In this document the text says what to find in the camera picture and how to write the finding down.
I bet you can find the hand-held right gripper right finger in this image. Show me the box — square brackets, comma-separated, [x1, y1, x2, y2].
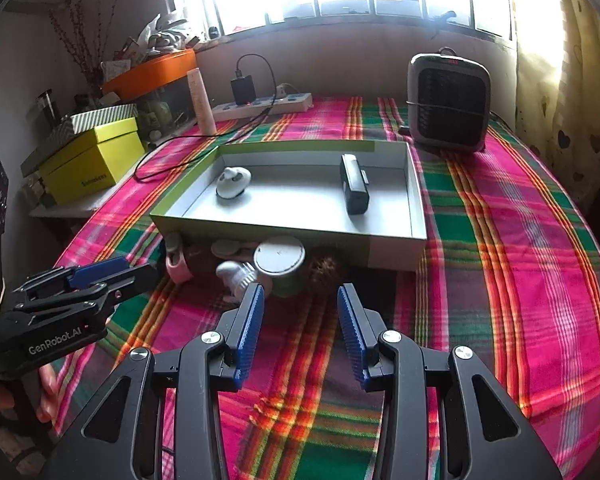
[336, 283, 563, 480]

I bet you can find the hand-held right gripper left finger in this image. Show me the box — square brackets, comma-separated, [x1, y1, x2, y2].
[40, 284, 266, 480]

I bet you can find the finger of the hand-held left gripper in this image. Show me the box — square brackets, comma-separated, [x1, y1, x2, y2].
[15, 265, 159, 321]
[12, 256, 130, 297]

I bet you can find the pink and white plastic brush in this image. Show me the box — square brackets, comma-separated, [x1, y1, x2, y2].
[165, 234, 191, 283]

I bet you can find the white suction hook with knob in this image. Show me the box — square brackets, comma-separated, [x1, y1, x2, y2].
[216, 260, 273, 306]

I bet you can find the brown walnut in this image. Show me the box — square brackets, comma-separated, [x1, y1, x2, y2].
[307, 255, 343, 291]

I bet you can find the white and green cardboard tray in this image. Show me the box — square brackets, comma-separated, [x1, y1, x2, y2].
[150, 140, 428, 272]

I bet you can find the person's left forearm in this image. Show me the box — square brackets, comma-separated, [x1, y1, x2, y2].
[0, 410, 56, 480]

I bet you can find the person's left hand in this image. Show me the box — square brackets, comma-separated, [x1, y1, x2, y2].
[0, 364, 57, 426]

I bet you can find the white round lid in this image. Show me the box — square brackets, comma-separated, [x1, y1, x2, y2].
[253, 236, 307, 298]

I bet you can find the pale round suction hook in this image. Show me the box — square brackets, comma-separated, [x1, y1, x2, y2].
[210, 239, 253, 261]

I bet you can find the yellow cardboard box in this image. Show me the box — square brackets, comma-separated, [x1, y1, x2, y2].
[40, 117, 147, 206]

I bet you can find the plaid blanket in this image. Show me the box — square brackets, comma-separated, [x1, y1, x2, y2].
[55, 95, 600, 480]

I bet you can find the white round gadget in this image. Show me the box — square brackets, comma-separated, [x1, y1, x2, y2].
[215, 166, 253, 202]

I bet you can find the black rectangular device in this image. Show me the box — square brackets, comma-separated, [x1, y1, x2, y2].
[340, 154, 371, 216]

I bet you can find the striped box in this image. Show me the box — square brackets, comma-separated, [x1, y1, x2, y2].
[55, 104, 140, 136]

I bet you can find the clear storage container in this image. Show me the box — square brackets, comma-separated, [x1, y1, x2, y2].
[135, 77, 201, 143]

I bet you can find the cream lotion tube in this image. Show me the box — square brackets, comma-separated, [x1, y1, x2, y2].
[187, 67, 217, 136]

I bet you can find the orange plastic tray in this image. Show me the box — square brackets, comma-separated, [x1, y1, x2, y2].
[102, 49, 198, 101]

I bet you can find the black charger adapter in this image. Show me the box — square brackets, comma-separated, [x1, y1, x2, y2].
[231, 75, 257, 106]

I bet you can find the white power strip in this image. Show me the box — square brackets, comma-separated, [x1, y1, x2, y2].
[211, 92, 313, 122]

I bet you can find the white plastic bag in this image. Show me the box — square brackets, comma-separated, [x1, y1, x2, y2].
[140, 12, 191, 53]

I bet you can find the white black speaker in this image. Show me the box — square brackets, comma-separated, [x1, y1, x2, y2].
[406, 49, 492, 155]

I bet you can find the patterned curtain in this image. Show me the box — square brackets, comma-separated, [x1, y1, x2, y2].
[510, 0, 600, 211]

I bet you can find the black charger with cable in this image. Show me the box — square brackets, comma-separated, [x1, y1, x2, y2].
[134, 53, 277, 184]

